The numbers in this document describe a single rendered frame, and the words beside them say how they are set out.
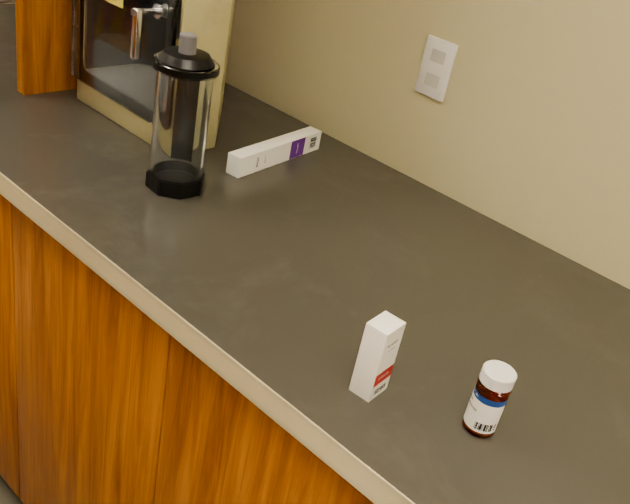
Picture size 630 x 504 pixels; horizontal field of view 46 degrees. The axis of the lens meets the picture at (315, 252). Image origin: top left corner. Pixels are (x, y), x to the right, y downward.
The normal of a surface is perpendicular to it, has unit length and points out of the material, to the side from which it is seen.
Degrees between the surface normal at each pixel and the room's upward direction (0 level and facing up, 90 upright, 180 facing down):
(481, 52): 90
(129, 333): 90
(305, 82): 90
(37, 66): 90
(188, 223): 0
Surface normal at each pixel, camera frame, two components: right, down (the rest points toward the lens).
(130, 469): -0.67, 0.27
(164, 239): 0.18, -0.85
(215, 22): 0.72, 0.46
